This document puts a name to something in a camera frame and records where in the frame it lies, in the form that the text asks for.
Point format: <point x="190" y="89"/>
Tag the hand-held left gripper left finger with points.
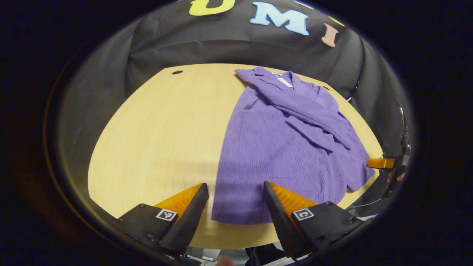
<point x="188" y="221"/>

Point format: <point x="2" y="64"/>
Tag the black backdrop cloth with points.
<point x="184" y="48"/>

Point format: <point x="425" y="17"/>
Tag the white garment hang tag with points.
<point x="284" y="82"/>

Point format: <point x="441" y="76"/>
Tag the purple knit cardigan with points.
<point x="281" y="159"/>

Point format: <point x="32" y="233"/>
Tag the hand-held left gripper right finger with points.
<point x="281" y="221"/>

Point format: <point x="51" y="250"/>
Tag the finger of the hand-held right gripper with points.
<point x="380" y="163"/>

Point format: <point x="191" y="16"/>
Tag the person's dark clothing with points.
<point x="262" y="255"/>

